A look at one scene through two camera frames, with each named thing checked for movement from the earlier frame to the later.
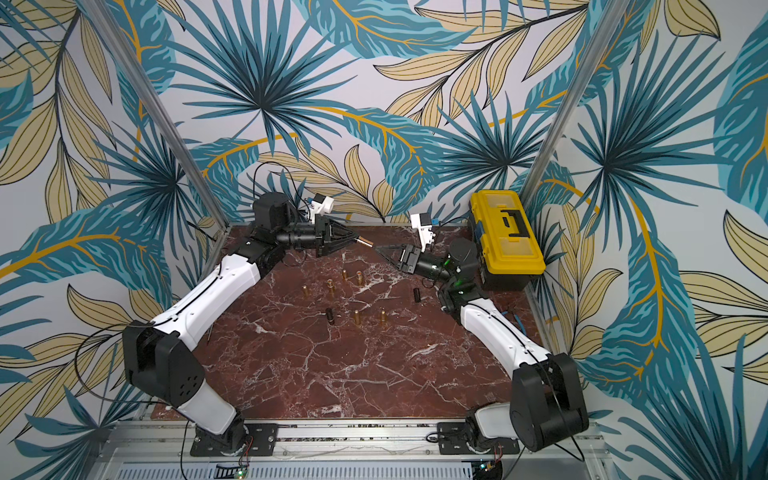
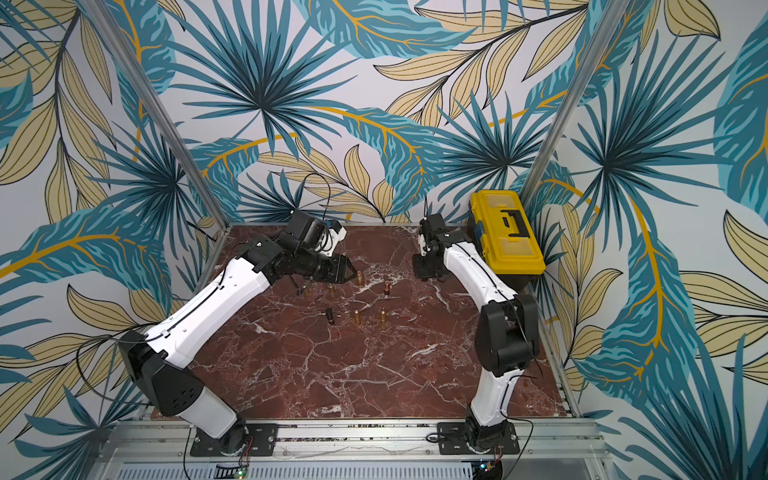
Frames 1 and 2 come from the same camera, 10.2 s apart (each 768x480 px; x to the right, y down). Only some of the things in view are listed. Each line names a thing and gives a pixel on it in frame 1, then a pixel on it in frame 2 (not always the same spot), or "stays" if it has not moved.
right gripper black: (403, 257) -> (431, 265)
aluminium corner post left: (103, 14) stays
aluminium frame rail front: (157, 450) stays
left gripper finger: (339, 234) -> (350, 270)
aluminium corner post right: (573, 98) stays
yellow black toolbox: (511, 252) stays
